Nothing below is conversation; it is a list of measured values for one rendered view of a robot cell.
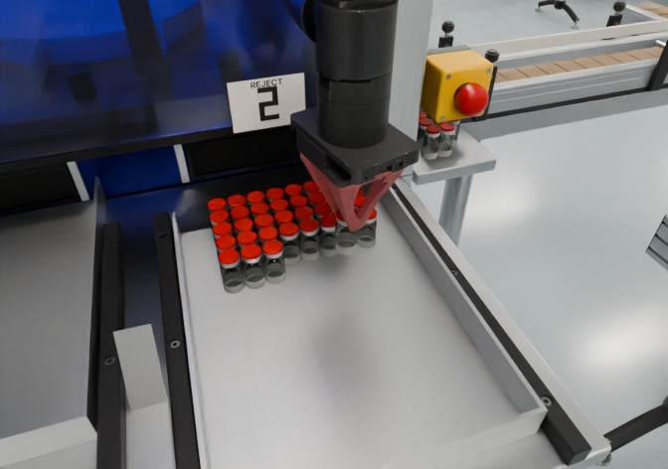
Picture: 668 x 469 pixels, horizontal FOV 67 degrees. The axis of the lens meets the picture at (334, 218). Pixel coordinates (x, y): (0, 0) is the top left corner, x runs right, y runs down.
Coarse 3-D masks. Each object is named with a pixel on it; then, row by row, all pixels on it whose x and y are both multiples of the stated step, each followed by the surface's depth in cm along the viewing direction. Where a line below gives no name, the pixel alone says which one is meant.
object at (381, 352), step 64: (192, 256) 57; (320, 256) 57; (384, 256) 57; (192, 320) 50; (256, 320) 50; (320, 320) 50; (384, 320) 50; (448, 320) 50; (192, 384) 40; (256, 384) 44; (320, 384) 44; (384, 384) 44; (448, 384) 44; (512, 384) 42; (256, 448) 40; (320, 448) 40; (384, 448) 40; (448, 448) 37
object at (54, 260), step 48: (96, 192) 61; (0, 240) 59; (48, 240) 59; (96, 240) 55; (0, 288) 53; (48, 288) 53; (96, 288) 50; (0, 336) 48; (48, 336) 48; (96, 336) 46; (0, 384) 44; (48, 384) 44; (96, 384) 43; (0, 432) 41; (48, 432) 38; (96, 432) 40
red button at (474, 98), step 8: (464, 88) 61; (472, 88) 60; (480, 88) 60; (456, 96) 62; (464, 96) 60; (472, 96) 60; (480, 96) 61; (488, 96) 61; (456, 104) 62; (464, 104) 61; (472, 104) 61; (480, 104) 61; (464, 112) 62; (472, 112) 62; (480, 112) 62
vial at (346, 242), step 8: (336, 224) 47; (344, 224) 46; (336, 232) 47; (344, 232) 47; (352, 232) 47; (336, 240) 48; (344, 240) 47; (352, 240) 47; (336, 248) 49; (344, 248) 48; (352, 248) 48
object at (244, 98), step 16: (256, 80) 54; (272, 80) 54; (288, 80) 55; (240, 96) 54; (256, 96) 55; (288, 96) 56; (304, 96) 57; (240, 112) 55; (256, 112) 56; (272, 112) 57; (288, 112) 57; (240, 128) 57; (256, 128) 57
